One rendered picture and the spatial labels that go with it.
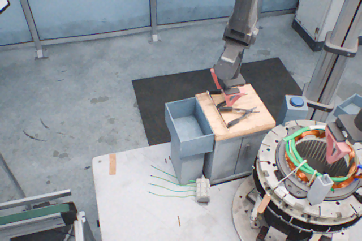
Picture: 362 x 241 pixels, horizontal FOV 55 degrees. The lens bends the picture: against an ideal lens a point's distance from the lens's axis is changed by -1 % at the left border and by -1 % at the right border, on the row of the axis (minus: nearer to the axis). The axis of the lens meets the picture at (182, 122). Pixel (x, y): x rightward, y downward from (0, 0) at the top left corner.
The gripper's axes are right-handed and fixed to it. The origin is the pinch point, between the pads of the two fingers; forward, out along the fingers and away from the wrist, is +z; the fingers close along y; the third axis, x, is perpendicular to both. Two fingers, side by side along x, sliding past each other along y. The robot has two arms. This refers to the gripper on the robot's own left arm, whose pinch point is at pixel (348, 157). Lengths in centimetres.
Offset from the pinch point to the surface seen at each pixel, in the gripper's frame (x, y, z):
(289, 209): 3.1, -3.0, 24.5
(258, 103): 40.8, 0.5, 22.5
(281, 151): 18.0, -1.2, 19.6
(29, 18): 228, -108, 96
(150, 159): 46, -33, 54
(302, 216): 0.9, -0.3, 24.7
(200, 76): 181, 25, 122
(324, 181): 3.0, 2.0, 13.0
